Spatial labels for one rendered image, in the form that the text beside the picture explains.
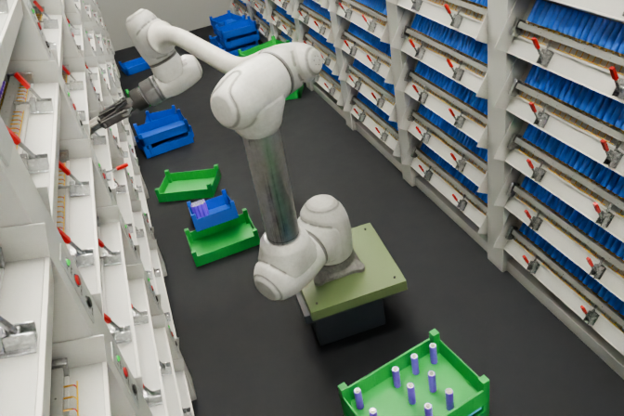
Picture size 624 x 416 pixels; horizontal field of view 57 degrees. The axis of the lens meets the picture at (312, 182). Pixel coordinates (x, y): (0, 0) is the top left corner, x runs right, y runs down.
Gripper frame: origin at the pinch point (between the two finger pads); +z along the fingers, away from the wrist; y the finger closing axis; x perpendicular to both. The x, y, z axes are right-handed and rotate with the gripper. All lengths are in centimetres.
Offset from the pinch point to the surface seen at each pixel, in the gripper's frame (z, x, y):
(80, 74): -5.1, 12.5, 14.6
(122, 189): 4.9, -24.9, -1.0
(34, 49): -12, 40, -52
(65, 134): -5, 20, -52
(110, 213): -1, -4, -52
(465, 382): -56, -66, -108
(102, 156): 0.7, -6.5, -10.7
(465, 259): -91, -109, -39
